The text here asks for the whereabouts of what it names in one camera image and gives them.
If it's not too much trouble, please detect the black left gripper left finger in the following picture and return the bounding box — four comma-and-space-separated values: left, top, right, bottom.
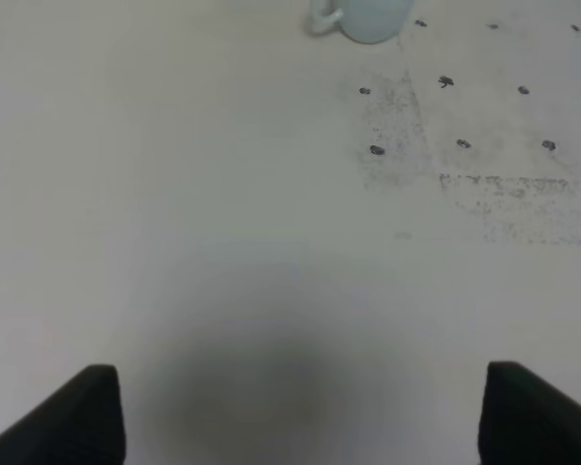
0, 364, 126, 464

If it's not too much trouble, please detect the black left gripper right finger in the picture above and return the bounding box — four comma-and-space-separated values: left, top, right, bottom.
477, 361, 581, 465

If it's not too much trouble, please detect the light blue porcelain teapot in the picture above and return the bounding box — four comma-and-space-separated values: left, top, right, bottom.
309, 0, 414, 45

